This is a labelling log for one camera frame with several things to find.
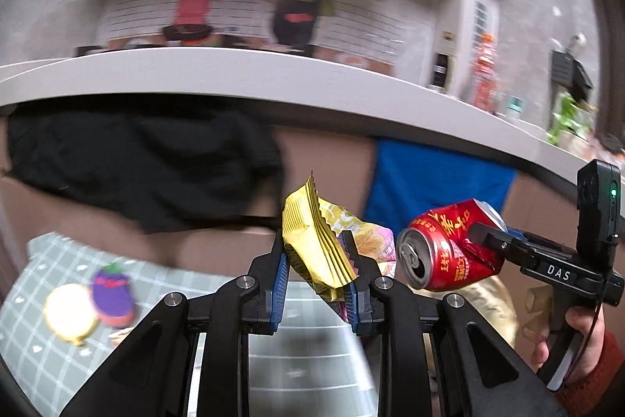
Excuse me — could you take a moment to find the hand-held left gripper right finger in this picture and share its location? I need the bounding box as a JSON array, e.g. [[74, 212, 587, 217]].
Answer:
[[339, 230, 570, 417]]

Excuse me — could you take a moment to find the crushed red can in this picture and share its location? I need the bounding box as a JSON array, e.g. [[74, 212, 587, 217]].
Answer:
[[396, 198, 511, 293]]

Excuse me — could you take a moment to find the black cloth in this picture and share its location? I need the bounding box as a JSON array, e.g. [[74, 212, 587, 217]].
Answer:
[[6, 102, 289, 234]]

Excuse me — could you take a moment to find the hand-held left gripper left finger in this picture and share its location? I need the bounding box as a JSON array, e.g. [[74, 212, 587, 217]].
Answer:
[[59, 234, 291, 417]]

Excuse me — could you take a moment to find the grey utensil holder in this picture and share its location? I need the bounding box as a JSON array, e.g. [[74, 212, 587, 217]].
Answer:
[[552, 50, 580, 88]]

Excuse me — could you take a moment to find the yellow zigzag edge snack packet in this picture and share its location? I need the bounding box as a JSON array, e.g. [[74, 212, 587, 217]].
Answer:
[[282, 173, 359, 303]]

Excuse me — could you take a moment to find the green checked tablecloth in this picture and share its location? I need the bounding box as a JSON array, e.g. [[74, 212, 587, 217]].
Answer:
[[0, 231, 377, 417]]

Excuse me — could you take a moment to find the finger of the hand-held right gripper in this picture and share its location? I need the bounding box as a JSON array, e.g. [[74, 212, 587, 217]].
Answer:
[[470, 223, 577, 268]]

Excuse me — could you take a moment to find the yellow round toy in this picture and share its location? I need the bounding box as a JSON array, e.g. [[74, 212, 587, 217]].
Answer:
[[44, 284, 101, 346]]

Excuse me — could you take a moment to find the blue towel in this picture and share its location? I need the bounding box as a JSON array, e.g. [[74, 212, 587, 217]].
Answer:
[[364, 140, 518, 234]]

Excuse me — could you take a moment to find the purple eggplant toy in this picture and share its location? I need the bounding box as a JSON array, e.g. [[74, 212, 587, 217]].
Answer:
[[90, 261, 138, 330]]

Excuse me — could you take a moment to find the white vented column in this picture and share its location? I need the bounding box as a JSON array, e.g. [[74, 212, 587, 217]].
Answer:
[[430, 0, 501, 98]]

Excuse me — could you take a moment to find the green vegetable bag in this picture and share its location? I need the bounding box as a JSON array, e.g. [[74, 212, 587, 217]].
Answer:
[[547, 95, 595, 149]]

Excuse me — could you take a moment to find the person's right hand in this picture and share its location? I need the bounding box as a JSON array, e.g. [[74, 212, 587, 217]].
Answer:
[[525, 287, 606, 386]]

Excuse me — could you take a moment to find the pastel snack packet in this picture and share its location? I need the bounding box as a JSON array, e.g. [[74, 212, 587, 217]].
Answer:
[[317, 201, 398, 281]]

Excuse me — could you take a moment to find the person's right forearm red sleeve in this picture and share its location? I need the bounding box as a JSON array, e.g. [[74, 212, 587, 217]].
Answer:
[[557, 329, 625, 417]]

